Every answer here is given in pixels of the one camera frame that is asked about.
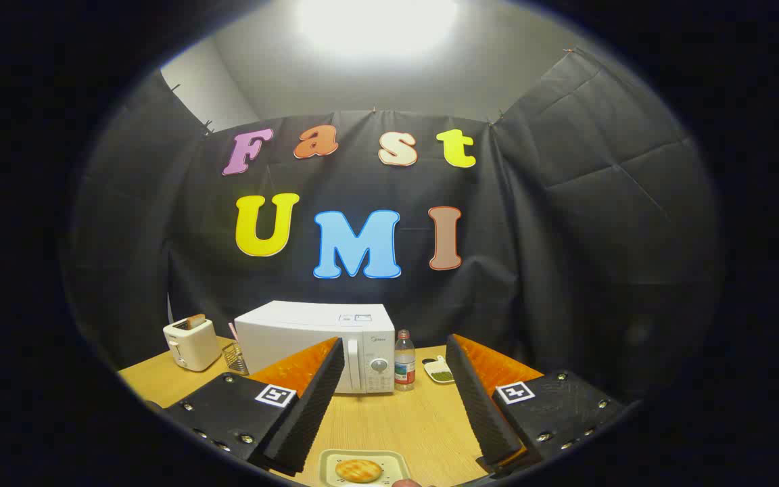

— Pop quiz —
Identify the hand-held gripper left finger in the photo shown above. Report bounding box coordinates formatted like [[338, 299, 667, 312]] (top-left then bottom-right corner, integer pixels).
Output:
[[160, 336, 346, 476]]

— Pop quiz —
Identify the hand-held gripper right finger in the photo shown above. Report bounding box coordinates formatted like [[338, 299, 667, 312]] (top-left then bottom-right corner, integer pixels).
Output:
[[445, 333, 627, 474]]

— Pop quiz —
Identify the round golden bread bun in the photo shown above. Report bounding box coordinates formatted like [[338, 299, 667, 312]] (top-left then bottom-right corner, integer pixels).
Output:
[[335, 459, 383, 484]]

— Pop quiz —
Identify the white microwave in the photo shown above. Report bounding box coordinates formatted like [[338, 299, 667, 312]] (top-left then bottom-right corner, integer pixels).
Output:
[[234, 301, 397, 395]]

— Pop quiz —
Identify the divided white dish with beans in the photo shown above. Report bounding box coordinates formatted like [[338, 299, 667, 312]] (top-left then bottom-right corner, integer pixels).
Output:
[[423, 355, 456, 385]]

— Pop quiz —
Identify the clear plastic water bottle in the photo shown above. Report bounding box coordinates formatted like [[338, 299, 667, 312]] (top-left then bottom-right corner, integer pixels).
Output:
[[394, 329, 417, 392]]

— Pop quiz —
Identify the white square plate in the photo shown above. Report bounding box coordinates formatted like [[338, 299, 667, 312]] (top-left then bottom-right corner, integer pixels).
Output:
[[319, 449, 412, 487]]

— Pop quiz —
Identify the white toaster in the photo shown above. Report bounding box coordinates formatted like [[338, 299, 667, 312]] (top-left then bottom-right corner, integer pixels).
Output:
[[163, 317, 222, 372]]

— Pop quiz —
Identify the wire mesh holder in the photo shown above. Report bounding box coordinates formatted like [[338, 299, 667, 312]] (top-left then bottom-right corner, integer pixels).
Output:
[[222, 342, 250, 376]]

